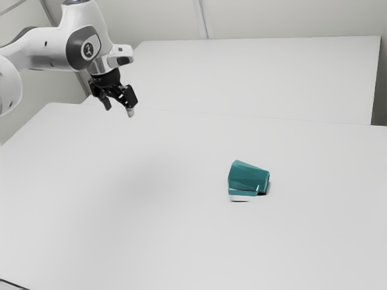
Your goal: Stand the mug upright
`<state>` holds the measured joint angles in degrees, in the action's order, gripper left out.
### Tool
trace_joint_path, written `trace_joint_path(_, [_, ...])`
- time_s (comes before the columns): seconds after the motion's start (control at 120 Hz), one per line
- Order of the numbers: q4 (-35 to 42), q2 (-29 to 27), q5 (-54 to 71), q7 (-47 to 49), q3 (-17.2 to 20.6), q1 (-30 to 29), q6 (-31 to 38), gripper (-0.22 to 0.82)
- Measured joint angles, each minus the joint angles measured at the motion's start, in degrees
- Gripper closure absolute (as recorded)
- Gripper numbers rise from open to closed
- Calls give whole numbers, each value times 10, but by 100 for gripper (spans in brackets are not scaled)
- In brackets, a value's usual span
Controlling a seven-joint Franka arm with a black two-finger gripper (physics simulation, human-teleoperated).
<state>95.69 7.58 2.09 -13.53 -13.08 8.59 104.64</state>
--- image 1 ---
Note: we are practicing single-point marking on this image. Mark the teal faceted mug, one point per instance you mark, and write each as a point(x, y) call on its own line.
point(246, 181)

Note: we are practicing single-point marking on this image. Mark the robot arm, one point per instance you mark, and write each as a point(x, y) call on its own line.
point(45, 48)

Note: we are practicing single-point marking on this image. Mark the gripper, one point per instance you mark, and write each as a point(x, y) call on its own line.
point(106, 81)

